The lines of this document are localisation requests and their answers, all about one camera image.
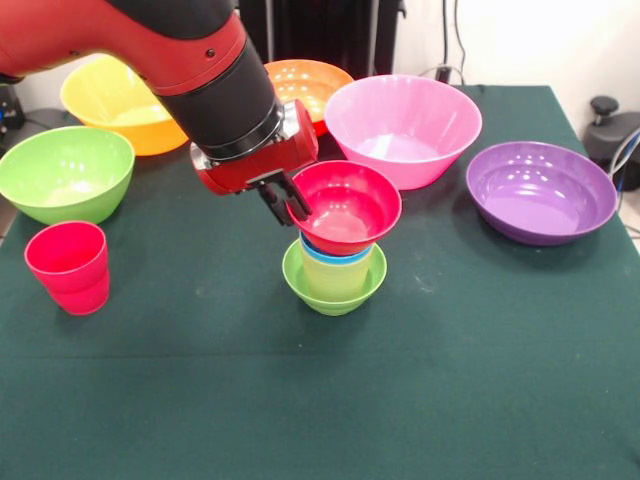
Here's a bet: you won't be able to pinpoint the small green bowl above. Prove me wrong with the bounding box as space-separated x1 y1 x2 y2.
281 240 389 317

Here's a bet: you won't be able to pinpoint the white and blue cables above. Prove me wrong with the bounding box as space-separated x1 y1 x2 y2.
608 127 640 201

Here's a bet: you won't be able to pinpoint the dark green tablecloth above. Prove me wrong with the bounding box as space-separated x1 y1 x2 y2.
0 83 640 480

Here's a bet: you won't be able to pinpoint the large pink bowl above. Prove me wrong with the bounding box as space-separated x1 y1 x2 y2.
323 74 484 192

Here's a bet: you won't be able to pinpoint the black equipment box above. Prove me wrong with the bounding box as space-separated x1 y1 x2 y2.
0 82 26 146

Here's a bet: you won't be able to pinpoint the orange bowl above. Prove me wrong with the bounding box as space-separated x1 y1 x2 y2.
263 58 355 138

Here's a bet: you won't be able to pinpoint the yellow cup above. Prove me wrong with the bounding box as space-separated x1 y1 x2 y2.
299 244 374 303

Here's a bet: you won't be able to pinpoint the blue cup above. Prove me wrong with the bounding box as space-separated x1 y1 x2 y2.
298 230 376 266

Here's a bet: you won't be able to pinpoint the purple bowl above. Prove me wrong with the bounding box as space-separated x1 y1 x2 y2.
465 140 619 246

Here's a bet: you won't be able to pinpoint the large yellow bowl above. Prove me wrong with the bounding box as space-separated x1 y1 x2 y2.
60 53 190 157

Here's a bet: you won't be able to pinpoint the small red bowl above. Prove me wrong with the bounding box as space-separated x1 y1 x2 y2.
285 160 403 257

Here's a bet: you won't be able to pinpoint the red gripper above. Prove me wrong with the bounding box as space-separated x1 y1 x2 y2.
189 98 320 229

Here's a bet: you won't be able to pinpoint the large green bowl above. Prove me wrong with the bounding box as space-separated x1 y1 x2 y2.
0 125 136 226

